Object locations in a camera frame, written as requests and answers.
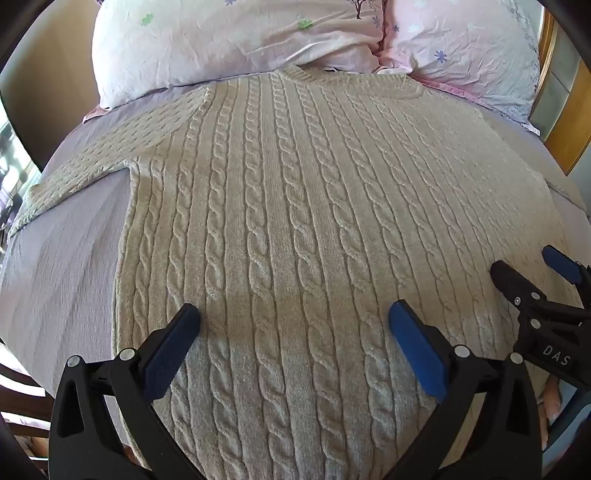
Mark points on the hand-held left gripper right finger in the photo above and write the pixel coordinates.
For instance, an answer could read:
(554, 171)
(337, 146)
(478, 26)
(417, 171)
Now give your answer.
(418, 350)

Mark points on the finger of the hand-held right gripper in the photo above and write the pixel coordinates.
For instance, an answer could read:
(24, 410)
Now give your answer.
(561, 264)
(510, 281)

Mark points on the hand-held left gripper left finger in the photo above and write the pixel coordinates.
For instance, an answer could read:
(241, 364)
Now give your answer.
(168, 353)

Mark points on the person's right hand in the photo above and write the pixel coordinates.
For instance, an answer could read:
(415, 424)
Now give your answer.
(549, 399)

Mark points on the lavender bed sheet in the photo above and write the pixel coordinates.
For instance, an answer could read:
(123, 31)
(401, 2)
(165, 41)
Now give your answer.
(60, 277)

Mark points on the pink floral pillow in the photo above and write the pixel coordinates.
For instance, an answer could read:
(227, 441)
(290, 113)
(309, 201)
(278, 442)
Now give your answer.
(466, 50)

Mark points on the dark brown panel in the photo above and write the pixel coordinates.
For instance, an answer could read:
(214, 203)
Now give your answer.
(46, 92)

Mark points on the white floral pillow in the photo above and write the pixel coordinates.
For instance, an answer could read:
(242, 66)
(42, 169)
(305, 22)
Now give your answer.
(221, 41)

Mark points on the yellow wooden frame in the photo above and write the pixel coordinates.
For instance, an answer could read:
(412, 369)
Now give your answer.
(565, 115)

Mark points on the dark wooden bed frame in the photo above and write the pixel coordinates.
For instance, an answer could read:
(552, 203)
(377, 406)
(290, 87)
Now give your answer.
(23, 406)

